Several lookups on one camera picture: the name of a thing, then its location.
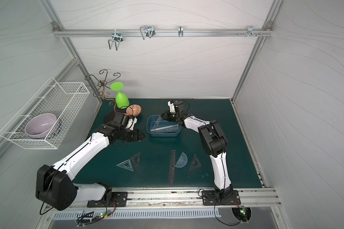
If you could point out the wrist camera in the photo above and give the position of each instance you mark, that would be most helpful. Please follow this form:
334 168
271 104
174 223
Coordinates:
176 106
125 121

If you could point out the clear protractor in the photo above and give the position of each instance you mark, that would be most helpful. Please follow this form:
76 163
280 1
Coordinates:
182 161

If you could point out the aluminium top rail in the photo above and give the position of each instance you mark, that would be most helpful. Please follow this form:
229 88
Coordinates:
132 33

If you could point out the brown small triangle ruler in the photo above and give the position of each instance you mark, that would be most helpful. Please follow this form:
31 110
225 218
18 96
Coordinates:
195 164

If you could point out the thin clear straight ruler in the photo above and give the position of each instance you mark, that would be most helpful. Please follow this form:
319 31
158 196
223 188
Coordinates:
166 129

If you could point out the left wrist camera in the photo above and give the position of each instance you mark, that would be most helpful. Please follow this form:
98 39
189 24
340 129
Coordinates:
125 121

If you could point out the brown stencil ruler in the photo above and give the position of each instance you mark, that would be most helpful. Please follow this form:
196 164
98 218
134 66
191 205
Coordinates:
172 167

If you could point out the metal hook right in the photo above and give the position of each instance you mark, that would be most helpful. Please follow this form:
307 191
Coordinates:
250 33

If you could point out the brown tall triangle ruler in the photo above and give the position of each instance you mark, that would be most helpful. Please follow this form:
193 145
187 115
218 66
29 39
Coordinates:
135 160

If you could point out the short clear stencil ruler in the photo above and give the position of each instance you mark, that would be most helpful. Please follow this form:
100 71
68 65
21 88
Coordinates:
156 123

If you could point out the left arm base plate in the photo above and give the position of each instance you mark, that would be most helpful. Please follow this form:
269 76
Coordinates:
120 199

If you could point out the purple bowl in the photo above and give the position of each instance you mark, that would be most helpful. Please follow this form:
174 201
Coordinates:
39 127

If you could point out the metal double hook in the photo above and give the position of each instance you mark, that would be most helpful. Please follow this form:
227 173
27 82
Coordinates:
116 39

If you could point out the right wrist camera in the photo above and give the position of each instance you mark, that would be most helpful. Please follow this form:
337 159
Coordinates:
176 106

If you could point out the white wire basket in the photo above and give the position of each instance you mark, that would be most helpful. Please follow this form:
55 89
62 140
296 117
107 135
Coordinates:
64 99

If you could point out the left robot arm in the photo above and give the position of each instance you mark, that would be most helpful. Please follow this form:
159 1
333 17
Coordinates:
54 184

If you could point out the green plastic goblet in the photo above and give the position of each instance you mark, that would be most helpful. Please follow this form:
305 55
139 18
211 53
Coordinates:
121 99

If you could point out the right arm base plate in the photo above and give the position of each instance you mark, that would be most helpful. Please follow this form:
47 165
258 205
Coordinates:
213 198

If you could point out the blue plastic storage box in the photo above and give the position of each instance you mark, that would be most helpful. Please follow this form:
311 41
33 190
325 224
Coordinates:
151 121

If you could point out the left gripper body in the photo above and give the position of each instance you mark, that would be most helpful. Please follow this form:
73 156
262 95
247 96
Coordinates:
132 134

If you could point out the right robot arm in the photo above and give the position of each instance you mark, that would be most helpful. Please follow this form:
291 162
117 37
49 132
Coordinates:
214 143

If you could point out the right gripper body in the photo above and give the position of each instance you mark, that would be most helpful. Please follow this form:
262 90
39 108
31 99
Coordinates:
166 115

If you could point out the small metal hook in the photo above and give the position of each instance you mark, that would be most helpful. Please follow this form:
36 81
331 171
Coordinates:
180 31

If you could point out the metal wire cup stand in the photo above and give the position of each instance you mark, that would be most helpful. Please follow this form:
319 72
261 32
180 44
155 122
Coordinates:
104 91

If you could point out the metal wire hook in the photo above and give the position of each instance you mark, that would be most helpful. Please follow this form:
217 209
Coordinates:
147 31

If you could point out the long clear stencil ruler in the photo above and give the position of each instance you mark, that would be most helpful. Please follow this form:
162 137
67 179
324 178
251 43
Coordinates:
170 133

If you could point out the clear small triangle ruler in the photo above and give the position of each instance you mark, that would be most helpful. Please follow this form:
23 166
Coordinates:
127 164

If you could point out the red blue patterned bowl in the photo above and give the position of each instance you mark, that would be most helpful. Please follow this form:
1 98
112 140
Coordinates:
134 110

